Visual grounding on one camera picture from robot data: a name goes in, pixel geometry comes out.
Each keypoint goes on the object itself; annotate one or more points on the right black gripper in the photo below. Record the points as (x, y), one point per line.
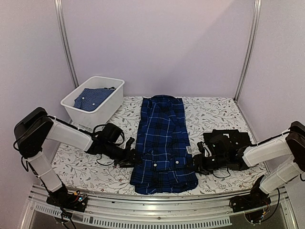
(197, 159)

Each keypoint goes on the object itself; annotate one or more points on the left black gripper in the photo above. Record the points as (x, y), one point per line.
(128, 159)

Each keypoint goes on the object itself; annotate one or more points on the blue plaid long sleeve shirt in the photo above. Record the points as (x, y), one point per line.
(161, 143)

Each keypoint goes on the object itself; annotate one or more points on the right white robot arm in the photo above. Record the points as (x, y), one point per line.
(291, 143)

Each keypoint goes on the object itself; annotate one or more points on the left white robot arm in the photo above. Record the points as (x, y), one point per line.
(39, 135)

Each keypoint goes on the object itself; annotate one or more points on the folded black shirt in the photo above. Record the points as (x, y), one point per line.
(228, 146)

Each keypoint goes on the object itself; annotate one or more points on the floral patterned table mat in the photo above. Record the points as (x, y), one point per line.
(98, 174)

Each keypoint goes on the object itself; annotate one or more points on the white plastic bin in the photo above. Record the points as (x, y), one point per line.
(104, 111)

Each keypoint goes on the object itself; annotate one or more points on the blue checked shirt in bin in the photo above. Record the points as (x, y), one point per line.
(90, 99)

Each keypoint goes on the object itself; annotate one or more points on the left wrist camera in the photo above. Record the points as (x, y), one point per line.
(128, 144)

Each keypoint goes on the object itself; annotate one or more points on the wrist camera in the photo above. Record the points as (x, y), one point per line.
(203, 148)
(128, 144)

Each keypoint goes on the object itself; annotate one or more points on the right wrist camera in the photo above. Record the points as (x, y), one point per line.
(203, 148)

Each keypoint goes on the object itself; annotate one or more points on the front aluminium rail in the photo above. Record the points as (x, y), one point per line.
(119, 211)

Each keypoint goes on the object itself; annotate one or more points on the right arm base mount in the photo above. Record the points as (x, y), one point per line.
(255, 199)

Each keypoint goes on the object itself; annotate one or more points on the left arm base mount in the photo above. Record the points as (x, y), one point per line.
(62, 198)

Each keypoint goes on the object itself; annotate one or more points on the left aluminium frame post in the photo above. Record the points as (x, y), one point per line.
(65, 42)

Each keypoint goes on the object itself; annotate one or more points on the aluminium frame post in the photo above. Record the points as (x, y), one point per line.
(249, 49)
(65, 42)

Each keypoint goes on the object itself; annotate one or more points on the right aluminium frame post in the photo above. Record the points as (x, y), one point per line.
(249, 49)

